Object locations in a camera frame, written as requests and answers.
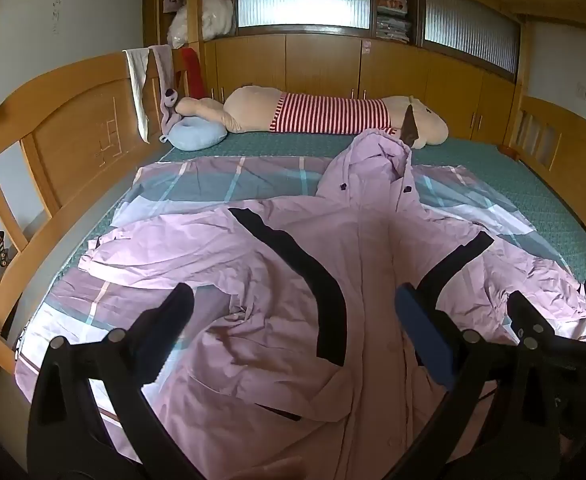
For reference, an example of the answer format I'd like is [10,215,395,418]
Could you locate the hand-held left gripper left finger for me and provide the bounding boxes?
[27,282,204,480]

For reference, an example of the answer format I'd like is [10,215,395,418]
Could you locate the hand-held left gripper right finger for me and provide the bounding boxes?
[394,283,544,480]

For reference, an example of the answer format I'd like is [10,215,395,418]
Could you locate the pink jacket with black stripes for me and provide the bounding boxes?
[16,129,586,480]

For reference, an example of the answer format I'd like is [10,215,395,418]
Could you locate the wooden footboard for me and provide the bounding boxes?
[503,95,586,211]

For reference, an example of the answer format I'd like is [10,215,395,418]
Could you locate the plaid bed sheet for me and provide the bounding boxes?
[16,156,586,396]

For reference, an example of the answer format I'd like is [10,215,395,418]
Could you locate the blue round pillow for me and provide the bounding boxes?
[167,116,229,152]

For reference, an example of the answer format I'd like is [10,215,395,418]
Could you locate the small purple plush toy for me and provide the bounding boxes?
[159,87,184,143]

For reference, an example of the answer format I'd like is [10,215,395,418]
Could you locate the wooden headboard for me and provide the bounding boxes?
[0,52,184,376]

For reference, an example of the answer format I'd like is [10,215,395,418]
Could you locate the large plush dog striped shirt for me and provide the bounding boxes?
[175,86,450,151]

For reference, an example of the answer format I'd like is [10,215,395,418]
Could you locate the white hanging cloth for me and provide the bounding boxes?
[123,47,153,145]

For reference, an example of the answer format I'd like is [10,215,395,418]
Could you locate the red hanging cloth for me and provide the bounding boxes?
[180,47,208,100]

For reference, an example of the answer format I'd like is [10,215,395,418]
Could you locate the lilac hanging cloth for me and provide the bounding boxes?
[149,45,175,96]

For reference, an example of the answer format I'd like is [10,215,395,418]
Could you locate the narrow frosted glass window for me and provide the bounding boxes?
[423,0,521,78]

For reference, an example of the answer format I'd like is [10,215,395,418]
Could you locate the clear plastic bag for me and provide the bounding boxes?
[167,10,199,48]

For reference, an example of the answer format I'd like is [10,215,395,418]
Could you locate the white stuffed plastic bag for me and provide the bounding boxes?
[200,0,236,38]

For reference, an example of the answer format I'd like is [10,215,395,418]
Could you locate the stack of magazines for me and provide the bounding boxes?
[375,0,414,43]

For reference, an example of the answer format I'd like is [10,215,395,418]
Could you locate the wooden wall cabinets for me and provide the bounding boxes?
[200,32,518,143]

